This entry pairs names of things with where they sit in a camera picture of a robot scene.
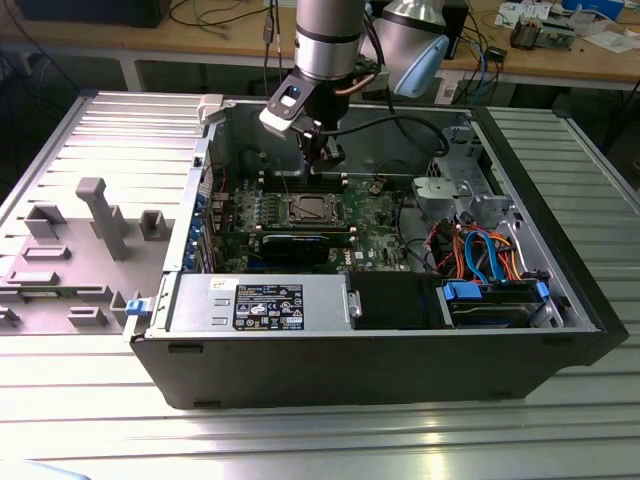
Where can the silver CPU plate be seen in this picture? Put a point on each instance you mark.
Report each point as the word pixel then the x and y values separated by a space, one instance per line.
pixel 315 207

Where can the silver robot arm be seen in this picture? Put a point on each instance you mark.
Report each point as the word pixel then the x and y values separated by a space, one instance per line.
pixel 325 50

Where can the black RAM slot bank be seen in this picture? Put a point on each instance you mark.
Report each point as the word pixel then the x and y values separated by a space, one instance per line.
pixel 272 184
pixel 280 227

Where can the CPU socket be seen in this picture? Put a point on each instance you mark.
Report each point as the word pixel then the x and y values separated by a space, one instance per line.
pixel 300 220

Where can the round coin battery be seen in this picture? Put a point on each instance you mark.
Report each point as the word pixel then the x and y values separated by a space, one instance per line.
pixel 376 188

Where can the grey case latch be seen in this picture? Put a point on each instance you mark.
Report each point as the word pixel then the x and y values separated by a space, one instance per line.
pixel 210 107

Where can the green motherboard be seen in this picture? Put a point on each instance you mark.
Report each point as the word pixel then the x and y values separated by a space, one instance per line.
pixel 372 235

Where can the black graphics card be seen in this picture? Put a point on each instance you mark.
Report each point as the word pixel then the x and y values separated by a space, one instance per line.
pixel 295 248

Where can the metal drive cage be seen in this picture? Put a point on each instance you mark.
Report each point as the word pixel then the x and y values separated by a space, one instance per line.
pixel 470 185

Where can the wooden desk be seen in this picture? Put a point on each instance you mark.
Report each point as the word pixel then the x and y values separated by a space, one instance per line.
pixel 150 40

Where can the small metal heatsink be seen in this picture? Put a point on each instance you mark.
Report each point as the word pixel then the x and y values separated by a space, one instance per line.
pixel 525 32

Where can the silver power supply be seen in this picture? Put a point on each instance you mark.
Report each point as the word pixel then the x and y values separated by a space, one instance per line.
pixel 200 305

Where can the hard disk in blue carrier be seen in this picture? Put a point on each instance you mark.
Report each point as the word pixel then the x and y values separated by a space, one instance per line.
pixel 480 312

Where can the black PC case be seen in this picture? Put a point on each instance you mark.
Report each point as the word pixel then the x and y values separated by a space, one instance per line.
pixel 350 370

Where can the blue plastic clip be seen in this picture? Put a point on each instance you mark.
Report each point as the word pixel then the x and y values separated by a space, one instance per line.
pixel 137 307

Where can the white paper sheets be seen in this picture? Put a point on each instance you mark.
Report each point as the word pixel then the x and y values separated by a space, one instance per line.
pixel 610 40

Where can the grey parts rack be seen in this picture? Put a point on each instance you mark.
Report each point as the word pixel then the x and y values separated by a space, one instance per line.
pixel 75 270

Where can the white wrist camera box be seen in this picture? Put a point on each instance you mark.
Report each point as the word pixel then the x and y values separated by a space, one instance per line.
pixel 277 120

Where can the metal cage bracket plate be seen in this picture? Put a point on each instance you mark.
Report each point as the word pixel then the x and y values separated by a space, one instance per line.
pixel 435 189

